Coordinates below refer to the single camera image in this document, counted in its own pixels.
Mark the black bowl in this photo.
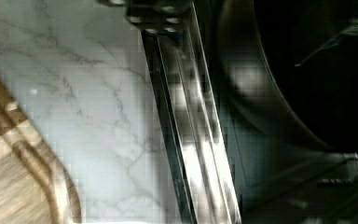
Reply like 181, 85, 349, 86
213, 0, 358, 153

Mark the wooden cutting board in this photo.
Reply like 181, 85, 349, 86
0, 82, 82, 224

